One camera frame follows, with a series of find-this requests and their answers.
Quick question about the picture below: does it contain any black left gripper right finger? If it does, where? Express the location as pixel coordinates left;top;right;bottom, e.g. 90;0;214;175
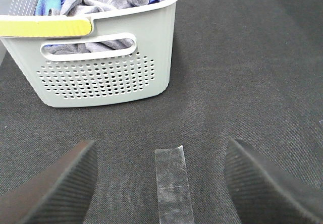
225;139;322;223

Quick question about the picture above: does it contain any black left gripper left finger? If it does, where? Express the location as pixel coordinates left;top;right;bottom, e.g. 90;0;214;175
1;140;98;223

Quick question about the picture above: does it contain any grey towel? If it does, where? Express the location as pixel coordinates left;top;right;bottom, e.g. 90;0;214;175
45;0;160;54

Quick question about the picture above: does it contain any middle clear tape strip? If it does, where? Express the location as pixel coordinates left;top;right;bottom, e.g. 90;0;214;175
154;146;195;223

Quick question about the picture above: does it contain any grey perforated laundry basket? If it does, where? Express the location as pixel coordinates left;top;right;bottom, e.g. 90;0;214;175
1;0;178;107

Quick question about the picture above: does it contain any yellow basket handle label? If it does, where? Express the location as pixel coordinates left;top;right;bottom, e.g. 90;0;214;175
1;20;92;37

